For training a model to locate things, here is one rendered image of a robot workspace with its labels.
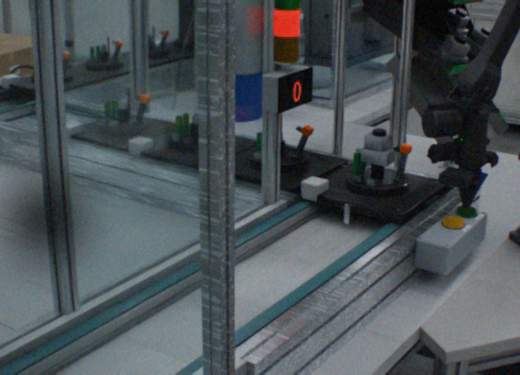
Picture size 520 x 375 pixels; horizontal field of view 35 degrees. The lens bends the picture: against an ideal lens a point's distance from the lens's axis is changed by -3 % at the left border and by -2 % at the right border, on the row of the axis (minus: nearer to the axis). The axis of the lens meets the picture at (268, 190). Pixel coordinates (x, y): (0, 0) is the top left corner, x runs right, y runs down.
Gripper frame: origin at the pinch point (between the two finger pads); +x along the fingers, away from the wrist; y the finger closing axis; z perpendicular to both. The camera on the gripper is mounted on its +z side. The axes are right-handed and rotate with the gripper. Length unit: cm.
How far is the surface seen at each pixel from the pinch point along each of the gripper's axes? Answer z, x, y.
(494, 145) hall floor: 108, 102, -357
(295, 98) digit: 30.4, -18.3, 17.9
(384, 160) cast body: 18.6, -3.1, 0.6
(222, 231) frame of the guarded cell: 0, -21, 82
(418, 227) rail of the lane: 5.2, 4.9, 11.9
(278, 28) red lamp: 33, -32, 20
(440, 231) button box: 0.8, 4.8, 11.3
